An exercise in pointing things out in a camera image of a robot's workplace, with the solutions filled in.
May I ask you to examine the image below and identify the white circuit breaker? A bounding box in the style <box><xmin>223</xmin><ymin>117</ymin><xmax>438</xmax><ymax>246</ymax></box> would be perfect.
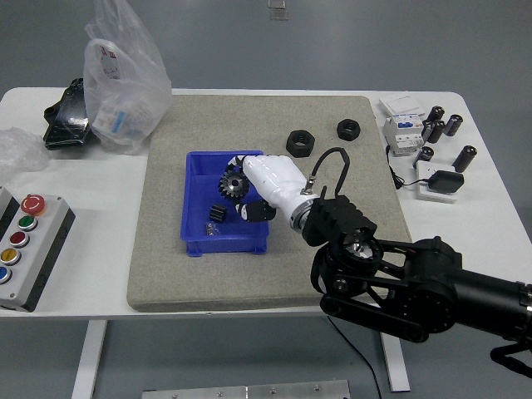
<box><xmin>382</xmin><ymin>115</ymin><xmax>426</xmax><ymax>159</ymax></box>

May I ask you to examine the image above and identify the large black hex nut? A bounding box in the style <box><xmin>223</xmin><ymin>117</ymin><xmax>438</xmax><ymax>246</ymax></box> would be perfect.
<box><xmin>285</xmin><ymin>129</ymin><xmax>316</xmax><ymax>159</ymax></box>

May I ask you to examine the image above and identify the black floor cable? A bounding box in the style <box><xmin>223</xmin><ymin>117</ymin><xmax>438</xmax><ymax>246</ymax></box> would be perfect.
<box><xmin>328</xmin><ymin>318</ymin><xmax>384</xmax><ymax>399</ymax></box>

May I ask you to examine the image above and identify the clear floor fixture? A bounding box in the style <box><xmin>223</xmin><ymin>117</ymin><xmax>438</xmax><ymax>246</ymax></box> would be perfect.
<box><xmin>267</xmin><ymin>0</ymin><xmax>290</xmax><ymax>22</ymax></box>

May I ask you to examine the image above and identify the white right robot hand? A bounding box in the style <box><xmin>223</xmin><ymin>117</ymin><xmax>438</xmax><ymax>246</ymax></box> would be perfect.
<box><xmin>207</xmin><ymin>153</ymin><xmax>321</xmax><ymax>229</ymax></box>

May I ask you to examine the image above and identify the translucent white plastic bag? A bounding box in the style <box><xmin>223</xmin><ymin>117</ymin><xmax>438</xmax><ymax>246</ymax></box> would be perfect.
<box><xmin>82</xmin><ymin>0</ymin><xmax>173</xmax><ymax>156</ymax></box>

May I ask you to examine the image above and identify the black part in clear wrap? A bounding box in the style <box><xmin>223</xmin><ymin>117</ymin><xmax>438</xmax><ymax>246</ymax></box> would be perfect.
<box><xmin>42</xmin><ymin>77</ymin><xmax>101</xmax><ymax>151</ymax></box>

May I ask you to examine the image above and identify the white table leg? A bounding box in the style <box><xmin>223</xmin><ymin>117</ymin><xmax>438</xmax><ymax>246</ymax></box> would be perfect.
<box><xmin>71</xmin><ymin>319</ymin><xmax>110</xmax><ymax>399</ymax></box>
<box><xmin>379</xmin><ymin>331</ymin><xmax>413</xmax><ymax>392</ymax></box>

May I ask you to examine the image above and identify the small black hex nut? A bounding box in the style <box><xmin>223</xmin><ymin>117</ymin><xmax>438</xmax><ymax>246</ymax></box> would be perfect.
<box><xmin>335</xmin><ymin>118</ymin><xmax>362</xmax><ymax>142</ymax></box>

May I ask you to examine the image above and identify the grey-brown felt mat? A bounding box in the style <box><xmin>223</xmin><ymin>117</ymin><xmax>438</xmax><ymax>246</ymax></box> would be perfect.
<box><xmin>126</xmin><ymin>95</ymin><xmax>413</xmax><ymax>313</ymax></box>

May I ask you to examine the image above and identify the white box with blue print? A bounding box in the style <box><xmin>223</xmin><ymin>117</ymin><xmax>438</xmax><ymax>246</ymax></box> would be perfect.
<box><xmin>93</xmin><ymin>104</ymin><xmax>126</xmax><ymax>135</ymax></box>

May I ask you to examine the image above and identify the black power adapter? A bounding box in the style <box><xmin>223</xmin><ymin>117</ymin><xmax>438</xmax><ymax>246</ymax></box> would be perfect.
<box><xmin>427</xmin><ymin>170</ymin><xmax>466</xmax><ymax>195</ymax></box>

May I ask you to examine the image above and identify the black bevel gear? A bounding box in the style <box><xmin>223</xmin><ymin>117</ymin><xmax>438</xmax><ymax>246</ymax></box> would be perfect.
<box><xmin>215</xmin><ymin>170</ymin><xmax>251</xmax><ymax>205</ymax></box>

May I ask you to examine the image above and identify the crumpled clear plastic film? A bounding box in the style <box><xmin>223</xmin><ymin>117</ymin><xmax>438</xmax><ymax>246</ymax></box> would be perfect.
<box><xmin>0</xmin><ymin>127</ymin><xmax>49</xmax><ymax>180</ymax></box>

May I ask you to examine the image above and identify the grey push-button control box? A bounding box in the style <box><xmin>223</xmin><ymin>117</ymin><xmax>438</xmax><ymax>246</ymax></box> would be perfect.
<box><xmin>0</xmin><ymin>193</ymin><xmax>77</xmax><ymax>313</ymax></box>

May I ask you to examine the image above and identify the thin black adapter cord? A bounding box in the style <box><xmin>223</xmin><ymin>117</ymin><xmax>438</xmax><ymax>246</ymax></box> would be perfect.
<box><xmin>383</xmin><ymin>145</ymin><xmax>431</xmax><ymax>191</ymax></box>

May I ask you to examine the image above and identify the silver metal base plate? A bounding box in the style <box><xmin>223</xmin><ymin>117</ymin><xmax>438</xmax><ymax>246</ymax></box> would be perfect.
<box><xmin>140</xmin><ymin>379</ymin><xmax>351</xmax><ymax>399</ymax></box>

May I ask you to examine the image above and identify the white paper leaflet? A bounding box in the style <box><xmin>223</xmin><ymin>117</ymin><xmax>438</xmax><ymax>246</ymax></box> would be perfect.
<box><xmin>378</xmin><ymin>94</ymin><xmax>426</xmax><ymax>120</ymax></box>

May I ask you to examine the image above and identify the blue plastic bin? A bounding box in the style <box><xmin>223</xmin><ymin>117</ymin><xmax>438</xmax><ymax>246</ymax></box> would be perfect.
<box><xmin>178</xmin><ymin>149</ymin><xmax>271</xmax><ymax>257</ymax></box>

